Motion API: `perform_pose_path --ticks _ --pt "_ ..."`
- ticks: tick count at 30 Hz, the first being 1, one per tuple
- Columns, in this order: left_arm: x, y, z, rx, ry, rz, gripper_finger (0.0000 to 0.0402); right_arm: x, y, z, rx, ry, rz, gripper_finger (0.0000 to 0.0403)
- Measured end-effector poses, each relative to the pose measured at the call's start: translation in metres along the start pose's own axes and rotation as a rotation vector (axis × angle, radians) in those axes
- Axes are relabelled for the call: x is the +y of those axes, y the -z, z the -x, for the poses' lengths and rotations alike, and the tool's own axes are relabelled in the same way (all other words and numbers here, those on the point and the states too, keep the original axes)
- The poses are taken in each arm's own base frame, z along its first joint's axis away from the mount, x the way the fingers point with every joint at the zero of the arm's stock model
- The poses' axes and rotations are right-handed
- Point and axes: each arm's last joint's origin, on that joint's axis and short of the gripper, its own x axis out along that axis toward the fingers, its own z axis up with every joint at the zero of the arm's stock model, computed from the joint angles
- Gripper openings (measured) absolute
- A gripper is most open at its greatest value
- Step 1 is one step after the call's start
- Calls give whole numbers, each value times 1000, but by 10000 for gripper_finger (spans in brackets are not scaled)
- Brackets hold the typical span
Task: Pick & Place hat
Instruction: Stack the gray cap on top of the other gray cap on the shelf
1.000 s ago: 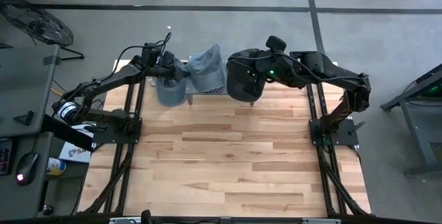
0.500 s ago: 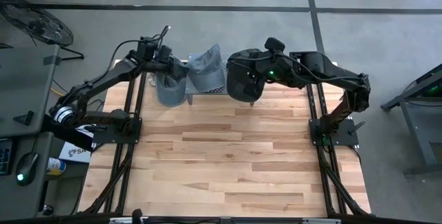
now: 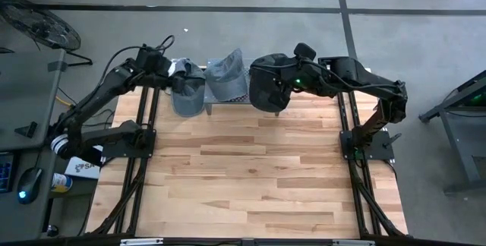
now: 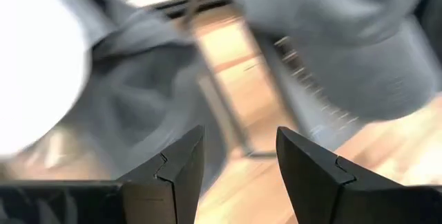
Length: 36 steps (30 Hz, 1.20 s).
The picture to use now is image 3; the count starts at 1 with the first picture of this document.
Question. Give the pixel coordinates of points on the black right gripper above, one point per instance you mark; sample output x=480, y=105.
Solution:
x=281, y=94

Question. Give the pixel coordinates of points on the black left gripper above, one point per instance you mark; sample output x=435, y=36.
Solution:
x=178, y=84

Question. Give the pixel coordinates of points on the black baseball cap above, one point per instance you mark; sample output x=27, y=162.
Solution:
x=260, y=98

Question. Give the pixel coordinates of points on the grey-blue baseball cap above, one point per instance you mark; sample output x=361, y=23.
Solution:
x=228, y=82
x=190, y=103

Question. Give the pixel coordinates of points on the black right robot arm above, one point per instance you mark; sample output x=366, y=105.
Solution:
x=364, y=79

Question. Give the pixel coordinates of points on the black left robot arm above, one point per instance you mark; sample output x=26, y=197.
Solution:
x=95, y=94

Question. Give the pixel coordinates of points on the grey perforated metal rack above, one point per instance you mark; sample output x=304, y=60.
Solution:
x=214, y=63

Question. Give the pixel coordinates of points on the white printed cardboard box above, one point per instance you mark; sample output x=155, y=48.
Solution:
x=81, y=170

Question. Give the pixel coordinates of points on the black floor fan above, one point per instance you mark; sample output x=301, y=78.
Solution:
x=41, y=26

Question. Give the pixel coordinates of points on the white and yellow can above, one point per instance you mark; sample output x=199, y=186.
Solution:
x=61, y=182

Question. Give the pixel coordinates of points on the grey desk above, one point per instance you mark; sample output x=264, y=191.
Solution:
x=23, y=94

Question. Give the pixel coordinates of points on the black computer mouse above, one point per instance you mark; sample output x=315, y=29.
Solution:
x=29, y=183

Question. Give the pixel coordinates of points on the grey metal stand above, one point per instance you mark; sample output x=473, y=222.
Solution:
x=461, y=143

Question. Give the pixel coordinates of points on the black round knob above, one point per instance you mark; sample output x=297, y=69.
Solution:
x=52, y=231

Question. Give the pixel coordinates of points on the keypad with lit keys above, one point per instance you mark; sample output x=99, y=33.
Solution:
x=5, y=172

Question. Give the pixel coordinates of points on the computer with green lights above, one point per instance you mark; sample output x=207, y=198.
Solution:
x=477, y=98

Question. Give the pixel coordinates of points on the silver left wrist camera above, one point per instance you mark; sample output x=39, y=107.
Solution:
x=173, y=67

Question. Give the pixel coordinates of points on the black wedge bracket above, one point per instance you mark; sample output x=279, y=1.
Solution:
x=26, y=130

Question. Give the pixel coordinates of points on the silver frame bracket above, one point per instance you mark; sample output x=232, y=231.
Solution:
x=140, y=241
x=353, y=243

